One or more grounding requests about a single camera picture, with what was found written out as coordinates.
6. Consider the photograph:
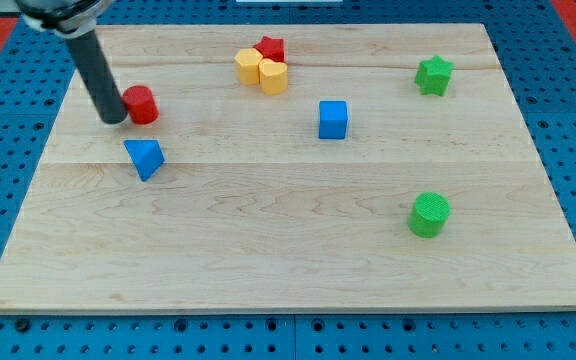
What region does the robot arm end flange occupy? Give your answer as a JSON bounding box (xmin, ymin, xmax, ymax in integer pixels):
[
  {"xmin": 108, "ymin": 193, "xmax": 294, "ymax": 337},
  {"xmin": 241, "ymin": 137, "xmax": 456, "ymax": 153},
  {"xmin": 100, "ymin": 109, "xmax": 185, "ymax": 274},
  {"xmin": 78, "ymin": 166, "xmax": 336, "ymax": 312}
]
[{"xmin": 14, "ymin": 0, "xmax": 114, "ymax": 39}]

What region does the blue cube block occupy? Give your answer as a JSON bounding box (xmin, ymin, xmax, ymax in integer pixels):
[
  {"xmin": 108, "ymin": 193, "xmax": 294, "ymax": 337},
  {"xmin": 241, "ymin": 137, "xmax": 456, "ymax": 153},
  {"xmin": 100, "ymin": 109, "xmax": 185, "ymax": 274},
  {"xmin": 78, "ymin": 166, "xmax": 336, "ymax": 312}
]
[{"xmin": 318, "ymin": 100, "xmax": 348, "ymax": 140}]

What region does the light wooden board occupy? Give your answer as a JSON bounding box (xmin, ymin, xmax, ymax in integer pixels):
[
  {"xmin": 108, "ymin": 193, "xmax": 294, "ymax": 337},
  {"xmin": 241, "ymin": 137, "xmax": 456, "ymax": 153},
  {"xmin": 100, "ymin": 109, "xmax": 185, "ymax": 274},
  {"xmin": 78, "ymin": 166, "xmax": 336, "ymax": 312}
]
[{"xmin": 0, "ymin": 23, "xmax": 576, "ymax": 315}]

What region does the yellow heart block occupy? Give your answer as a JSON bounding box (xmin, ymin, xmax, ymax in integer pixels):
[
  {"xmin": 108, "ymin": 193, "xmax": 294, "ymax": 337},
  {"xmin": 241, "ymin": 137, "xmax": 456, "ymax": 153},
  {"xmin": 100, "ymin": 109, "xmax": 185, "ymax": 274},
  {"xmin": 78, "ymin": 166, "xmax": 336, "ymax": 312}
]
[{"xmin": 258, "ymin": 58, "xmax": 288, "ymax": 95}]

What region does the yellow hexagon block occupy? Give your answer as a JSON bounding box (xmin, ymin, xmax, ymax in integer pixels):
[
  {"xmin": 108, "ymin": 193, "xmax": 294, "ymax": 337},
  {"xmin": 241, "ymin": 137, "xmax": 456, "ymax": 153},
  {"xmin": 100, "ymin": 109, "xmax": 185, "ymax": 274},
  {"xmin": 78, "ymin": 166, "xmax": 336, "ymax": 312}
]
[{"xmin": 234, "ymin": 48, "xmax": 263, "ymax": 85}]

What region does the red star block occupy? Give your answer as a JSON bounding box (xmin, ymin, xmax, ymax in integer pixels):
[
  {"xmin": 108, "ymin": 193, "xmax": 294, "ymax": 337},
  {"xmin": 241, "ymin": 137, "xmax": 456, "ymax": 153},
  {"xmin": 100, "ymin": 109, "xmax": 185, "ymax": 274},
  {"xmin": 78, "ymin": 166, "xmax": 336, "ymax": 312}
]
[{"xmin": 253, "ymin": 36, "xmax": 285, "ymax": 62}]

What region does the blue triangle block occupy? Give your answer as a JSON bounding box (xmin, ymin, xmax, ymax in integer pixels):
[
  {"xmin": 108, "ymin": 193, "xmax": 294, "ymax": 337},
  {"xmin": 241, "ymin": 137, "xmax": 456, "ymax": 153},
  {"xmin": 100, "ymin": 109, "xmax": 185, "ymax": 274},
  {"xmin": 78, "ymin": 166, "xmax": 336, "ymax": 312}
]
[{"xmin": 123, "ymin": 139, "xmax": 165, "ymax": 182}]

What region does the green cylinder block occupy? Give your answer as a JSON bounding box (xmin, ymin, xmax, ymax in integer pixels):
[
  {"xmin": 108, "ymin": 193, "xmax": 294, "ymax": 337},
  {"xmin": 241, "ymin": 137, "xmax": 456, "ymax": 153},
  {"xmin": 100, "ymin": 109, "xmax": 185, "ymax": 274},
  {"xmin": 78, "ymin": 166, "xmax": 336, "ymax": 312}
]
[{"xmin": 407, "ymin": 192, "xmax": 451, "ymax": 238}]

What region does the red cylinder block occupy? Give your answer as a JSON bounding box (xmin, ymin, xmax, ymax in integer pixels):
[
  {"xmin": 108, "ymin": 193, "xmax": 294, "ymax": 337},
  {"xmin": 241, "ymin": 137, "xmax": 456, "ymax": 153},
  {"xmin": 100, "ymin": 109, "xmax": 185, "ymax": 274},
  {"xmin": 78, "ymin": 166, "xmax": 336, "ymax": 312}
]
[{"xmin": 122, "ymin": 85, "xmax": 159, "ymax": 125}]

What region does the green star block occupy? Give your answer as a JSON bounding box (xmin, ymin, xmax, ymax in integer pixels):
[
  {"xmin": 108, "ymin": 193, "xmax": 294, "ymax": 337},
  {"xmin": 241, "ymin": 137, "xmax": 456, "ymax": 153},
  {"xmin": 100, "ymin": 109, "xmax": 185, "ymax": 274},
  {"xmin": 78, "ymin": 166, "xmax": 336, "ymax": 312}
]
[{"xmin": 414, "ymin": 55, "xmax": 454, "ymax": 96}]

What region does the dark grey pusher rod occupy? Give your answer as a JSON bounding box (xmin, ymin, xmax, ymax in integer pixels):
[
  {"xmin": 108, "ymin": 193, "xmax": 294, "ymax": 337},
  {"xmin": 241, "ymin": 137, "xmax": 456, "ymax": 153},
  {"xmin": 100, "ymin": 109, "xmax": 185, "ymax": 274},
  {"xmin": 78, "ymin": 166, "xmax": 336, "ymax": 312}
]
[{"xmin": 65, "ymin": 30, "xmax": 128, "ymax": 125}]

